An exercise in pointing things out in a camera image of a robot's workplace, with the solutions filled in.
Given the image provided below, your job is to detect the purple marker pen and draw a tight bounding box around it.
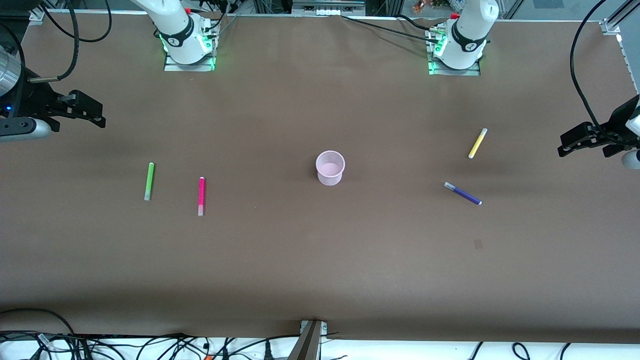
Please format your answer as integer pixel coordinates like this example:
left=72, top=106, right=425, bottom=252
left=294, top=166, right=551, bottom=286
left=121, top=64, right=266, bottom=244
left=444, top=181, right=483, bottom=206

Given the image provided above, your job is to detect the pink mesh pen holder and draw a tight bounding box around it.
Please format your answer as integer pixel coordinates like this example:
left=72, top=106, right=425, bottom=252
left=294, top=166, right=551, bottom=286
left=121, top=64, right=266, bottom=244
left=315, top=150, right=346, bottom=187

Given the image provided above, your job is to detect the camera mount post with bracket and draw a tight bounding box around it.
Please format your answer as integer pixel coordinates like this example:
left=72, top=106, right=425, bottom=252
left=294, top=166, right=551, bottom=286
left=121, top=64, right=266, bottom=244
left=287, top=319, right=329, bottom=360

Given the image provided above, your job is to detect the grey power strip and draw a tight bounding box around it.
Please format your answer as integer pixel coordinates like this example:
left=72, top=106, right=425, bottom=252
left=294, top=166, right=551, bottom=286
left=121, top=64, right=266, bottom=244
left=292, top=0, right=366, bottom=16

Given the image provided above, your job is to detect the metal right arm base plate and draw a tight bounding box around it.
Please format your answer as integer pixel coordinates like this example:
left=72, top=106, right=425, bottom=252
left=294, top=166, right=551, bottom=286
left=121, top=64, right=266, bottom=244
left=163, top=49, right=217, bottom=72

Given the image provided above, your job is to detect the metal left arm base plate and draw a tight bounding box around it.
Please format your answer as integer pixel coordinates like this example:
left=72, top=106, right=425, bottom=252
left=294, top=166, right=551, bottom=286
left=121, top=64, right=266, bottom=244
left=428, top=29, right=482, bottom=77

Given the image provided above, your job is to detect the thin black cable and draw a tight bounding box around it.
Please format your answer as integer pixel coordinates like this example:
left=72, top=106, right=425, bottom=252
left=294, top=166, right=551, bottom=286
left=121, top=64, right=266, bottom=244
left=41, top=0, right=113, bottom=44

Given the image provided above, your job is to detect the black base power cable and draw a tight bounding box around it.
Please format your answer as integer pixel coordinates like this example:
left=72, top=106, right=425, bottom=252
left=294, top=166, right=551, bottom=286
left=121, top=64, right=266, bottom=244
left=340, top=14, right=442, bottom=46

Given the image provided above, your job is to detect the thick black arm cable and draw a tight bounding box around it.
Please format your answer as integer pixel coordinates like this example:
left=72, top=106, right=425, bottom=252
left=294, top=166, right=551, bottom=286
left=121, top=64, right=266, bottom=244
left=27, top=0, right=82, bottom=84
left=570, top=0, right=609, bottom=134

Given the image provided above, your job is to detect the yellow marker pen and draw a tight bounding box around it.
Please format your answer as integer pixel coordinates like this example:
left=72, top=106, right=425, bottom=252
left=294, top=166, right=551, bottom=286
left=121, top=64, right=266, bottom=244
left=467, top=128, right=488, bottom=160

